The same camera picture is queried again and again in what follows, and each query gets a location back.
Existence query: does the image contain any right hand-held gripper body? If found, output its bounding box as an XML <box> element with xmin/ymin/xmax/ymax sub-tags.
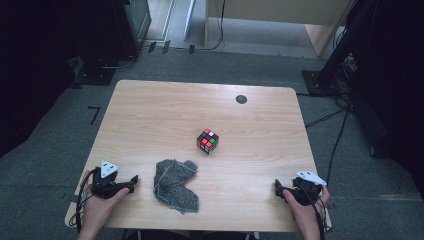
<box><xmin>292</xmin><ymin>170</ymin><xmax>328</xmax><ymax>206</ymax></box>

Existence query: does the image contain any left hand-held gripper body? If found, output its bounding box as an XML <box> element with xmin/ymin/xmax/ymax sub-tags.
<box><xmin>91</xmin><ymin>159</ymin><xmax>120</xmax><ymax>200</ymax></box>

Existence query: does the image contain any grey cloth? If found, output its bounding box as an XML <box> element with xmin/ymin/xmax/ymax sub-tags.
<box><xmin>152</xmin><ymin>158</ymin><xmax>200</xmax><ymax>215</ymax></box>

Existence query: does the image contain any multicoloured puzzle cube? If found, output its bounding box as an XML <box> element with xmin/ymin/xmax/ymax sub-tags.
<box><xmin>196</xmin><ymin>128</ymin><xmax>220</xmax><ymax>156</ymax></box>

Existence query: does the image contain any person's right hand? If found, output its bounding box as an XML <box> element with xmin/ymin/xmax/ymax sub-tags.
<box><xmin>282</xmin><ymin>186</ymin><xmax>331</xmax><ymax>233</ymax></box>

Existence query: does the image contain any person's left hand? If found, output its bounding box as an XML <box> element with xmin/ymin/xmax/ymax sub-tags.
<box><xmin>81</xmin><ymin>170</ymin><xmax>131</xmax><ymax>233</ymax></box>

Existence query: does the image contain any black angled floor tape mark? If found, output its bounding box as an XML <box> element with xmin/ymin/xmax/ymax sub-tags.
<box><xmin>87</xmin><ymin>105</ymin><xmax>102</xmax><ymax>126</ymax></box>

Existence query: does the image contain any person's lap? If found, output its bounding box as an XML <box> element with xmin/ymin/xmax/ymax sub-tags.
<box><xmin>123</xmin><ymin>229</ymin><xmax>261</xmax><ymax>240</ymax></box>

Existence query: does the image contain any black metal stand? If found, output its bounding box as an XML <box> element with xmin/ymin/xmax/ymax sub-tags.
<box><xmin>301</xmin><ymin>0</ymin><xmax>379</xmax><ymax>98</ymax></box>

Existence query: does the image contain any dark curtain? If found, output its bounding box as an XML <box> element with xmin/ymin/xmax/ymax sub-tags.
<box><xmin>346</xmin><ymin>0</ymin><xmax>424</xmax><ymax>201</ymax></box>
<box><xmin>0</xmin><ymin>0</ymin><xmax>86</xmax><ymax>158</ymax></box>

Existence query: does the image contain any black cabinet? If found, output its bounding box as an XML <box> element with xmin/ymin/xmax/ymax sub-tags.
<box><xmin>79</xmin><ymin>0</ymin><xmax>153</xmax><ymax>68</ymax></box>

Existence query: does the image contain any light wooden desk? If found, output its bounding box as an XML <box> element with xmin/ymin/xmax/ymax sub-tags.
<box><xmin>203</xmin><ymin>0</ymin><xmax>356</xmax><ymax>58</ymax></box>

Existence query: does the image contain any left hand-held gripper cable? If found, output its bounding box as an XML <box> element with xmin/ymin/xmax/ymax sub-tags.
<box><xmin>68</xmin><ymin>169</ymin><xmax>98</xmax><ymax>234</ymax></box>

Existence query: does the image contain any hand-held gripper cable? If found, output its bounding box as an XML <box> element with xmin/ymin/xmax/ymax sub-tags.
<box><xmin>299</xmin><ymin>181</ymin><xmax>333</xmax><ymax>240</ymax></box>
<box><xmin>68</xmin><ymin>169</ymin><xmax>98</xmax><ymax>234</ymax></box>

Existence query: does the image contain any right hand-held gripper cable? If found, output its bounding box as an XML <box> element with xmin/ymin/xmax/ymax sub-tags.
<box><xmin>299</xmin><ymin>181</ymin><xmax>333</xmax><ymax>240</ymax></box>

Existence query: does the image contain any black floor cable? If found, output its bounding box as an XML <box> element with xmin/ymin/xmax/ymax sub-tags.
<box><xmin>324</xmin><ymin>108</ymin><xmax>351</xmax><ymax>188</ymax></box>
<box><xmin>304</xmin><ymin>106</ymin><xmax>349</xmax><ymax>130</ymax></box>

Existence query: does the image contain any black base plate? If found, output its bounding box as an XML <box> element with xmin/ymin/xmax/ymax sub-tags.
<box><xmin>73</xmin><ymin>63</ymin><xmax>117</xmax><ymax>87</ymax></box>

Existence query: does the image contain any looped black cable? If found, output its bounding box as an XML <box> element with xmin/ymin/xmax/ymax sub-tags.
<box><xmin>98</xmin><ymin>54</ymin><xmax>138</xmax><ymax>70</ymax></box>

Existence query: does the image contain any tangled cable bundle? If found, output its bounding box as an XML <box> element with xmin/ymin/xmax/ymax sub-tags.
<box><xmin>331</xmin><ymin>53</ymin><xmax>358</xmax><ymax>98</ymax></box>

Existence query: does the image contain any hanging black cable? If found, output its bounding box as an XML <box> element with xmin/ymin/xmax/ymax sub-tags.
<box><xmin>196</xmin><ymin>0</ymin><xmax>227</xmax><ymax>52</ymax></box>

